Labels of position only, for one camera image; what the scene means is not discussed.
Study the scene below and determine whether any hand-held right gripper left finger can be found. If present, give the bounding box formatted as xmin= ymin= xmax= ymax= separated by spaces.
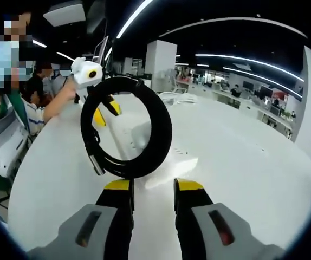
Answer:
xmin=27 ymin=179 xmax=135 ymax=260

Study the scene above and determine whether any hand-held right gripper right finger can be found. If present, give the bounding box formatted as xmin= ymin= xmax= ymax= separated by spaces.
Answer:
xmin=173 ymin=178 xmax=285 ymax=260

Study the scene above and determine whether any black charger cable coil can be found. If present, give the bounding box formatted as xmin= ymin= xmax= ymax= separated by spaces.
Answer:
xmin=80 ymin=76 xmax=173 ymax=180

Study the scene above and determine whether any white desk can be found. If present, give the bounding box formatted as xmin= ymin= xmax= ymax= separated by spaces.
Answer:
xmin=8 ymin=92 xmax=311 ymax=253

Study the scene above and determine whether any black monitor stand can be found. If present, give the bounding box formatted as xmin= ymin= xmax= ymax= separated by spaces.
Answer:
xmin=91 ymin=36 xmax=113 ymax=80

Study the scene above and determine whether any person's striped shirt sleeve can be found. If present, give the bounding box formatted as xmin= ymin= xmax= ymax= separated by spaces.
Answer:
xmin=22 ymin=97 xmax=47 ymax=135

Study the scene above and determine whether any white office chair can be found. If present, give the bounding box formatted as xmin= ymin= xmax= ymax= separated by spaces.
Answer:
xmin=171 ymin=76 xmax=189 ymax=95

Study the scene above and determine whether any white chest device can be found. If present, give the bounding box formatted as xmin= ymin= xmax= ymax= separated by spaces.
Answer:
xmin=0 ymin=108 xmax=31 ymax=177

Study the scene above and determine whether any row of office desks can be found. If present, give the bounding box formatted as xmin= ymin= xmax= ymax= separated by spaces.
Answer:
xmin=193 ymin=81 xmax=297 ymax=139

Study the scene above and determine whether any white cable bundle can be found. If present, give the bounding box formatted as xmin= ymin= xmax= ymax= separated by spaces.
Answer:
xmin=157 ymin=90 xmax=200 ymax=107

